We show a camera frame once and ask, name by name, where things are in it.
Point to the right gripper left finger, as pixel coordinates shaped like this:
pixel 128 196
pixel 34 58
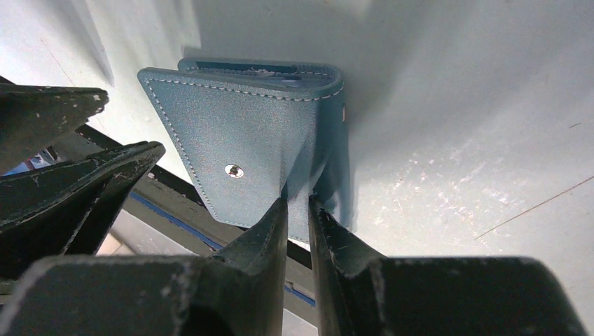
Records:
pixel 238 290

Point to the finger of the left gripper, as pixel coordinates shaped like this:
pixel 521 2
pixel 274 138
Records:
pixel 68 208
pixel 35 117

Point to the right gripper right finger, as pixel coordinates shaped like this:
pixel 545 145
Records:
pixel 360 291

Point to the blue card holder wallet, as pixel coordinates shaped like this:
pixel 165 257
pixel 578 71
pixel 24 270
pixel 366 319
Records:
pixel 250 132

